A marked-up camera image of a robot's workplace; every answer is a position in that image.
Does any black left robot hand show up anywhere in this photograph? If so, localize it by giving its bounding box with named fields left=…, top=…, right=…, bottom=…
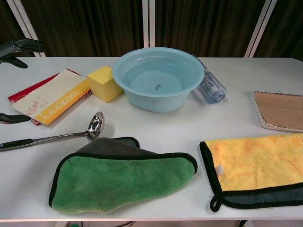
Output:
left=0, top=39, right=47, bottom=125

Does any metal ladle with black handle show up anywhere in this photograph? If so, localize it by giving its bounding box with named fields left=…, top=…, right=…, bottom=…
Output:
left=0, top=111, right=105, bottom=152

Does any light blue plastic basin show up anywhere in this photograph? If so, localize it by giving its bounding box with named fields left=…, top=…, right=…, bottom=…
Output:
left=112, top=48, right=205, bottom=113

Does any yellow white Lexicon book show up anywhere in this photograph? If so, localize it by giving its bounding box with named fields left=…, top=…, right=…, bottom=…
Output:
left=11, top=69, right=92, bottom=126

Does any dark brown curtain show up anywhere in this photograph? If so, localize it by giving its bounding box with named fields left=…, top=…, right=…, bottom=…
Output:
left=0, top=0, right=303, bottom=58

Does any yellow sponge block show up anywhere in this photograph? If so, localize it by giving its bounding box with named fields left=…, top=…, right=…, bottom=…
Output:
left=87, top=66, right=124, bottom=103

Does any green grey microfibre cloth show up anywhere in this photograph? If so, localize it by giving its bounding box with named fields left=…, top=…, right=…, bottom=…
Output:
left=48, top=136, right=198, bottom=215

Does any clear plastic bottle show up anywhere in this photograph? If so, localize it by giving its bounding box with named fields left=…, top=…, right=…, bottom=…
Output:
left=190, top=54, right=227, bottom=105

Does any yellow grey microfibre cloth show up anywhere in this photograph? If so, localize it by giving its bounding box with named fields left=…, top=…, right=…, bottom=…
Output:
left=199, top=133, right=303, bottom=213

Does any brown cover notebook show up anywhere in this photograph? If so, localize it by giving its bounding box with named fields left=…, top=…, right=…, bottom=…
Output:
left=253, top=91, right=303, bottom=133

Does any white slanted frame post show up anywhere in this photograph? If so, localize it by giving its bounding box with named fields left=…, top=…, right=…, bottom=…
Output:
left=245, top=0, right=277, bottom=58
left=8, top=0, right=47, bottom=58

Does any white upright frame post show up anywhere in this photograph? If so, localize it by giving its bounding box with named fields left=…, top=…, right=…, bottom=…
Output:
left=141, top=0, right=156, bottom=50

